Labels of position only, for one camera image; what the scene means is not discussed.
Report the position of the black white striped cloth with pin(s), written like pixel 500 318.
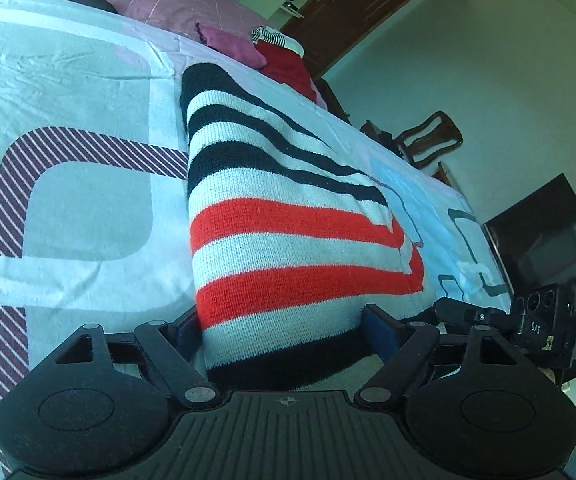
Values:
pixel 275 39

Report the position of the brown wooden door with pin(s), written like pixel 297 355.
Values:
pixel 363 5

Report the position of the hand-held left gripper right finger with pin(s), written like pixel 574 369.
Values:
pixel 384 331

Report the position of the red black white striped sweater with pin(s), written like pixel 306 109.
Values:
pixel 288 240

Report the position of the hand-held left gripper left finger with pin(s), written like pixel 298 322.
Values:
pixel 188 331

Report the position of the wooden chair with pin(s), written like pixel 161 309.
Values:
pixel 430 137

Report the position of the pink folded cloth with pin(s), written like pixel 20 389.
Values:
pixel 233 45

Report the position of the white patterned bed sheet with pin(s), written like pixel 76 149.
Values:
pixel 83 110

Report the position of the red folded cloth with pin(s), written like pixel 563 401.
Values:
pixel 288 67

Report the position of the black flat television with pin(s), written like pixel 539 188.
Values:
pixel 553 240

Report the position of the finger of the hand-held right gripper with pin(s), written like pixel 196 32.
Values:
pixel 468 314

